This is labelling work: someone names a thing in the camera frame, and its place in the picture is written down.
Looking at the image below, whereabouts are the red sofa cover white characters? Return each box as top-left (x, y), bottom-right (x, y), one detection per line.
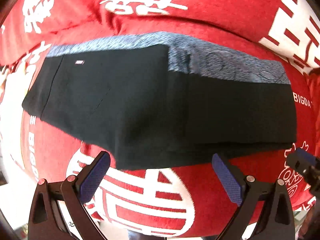
top-left (1, 0), bottom-right (319, 239)

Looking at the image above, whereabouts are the black pants with blue stripe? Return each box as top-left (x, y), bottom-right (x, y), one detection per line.
top-left (22, 31), bottom-right (297, 170)

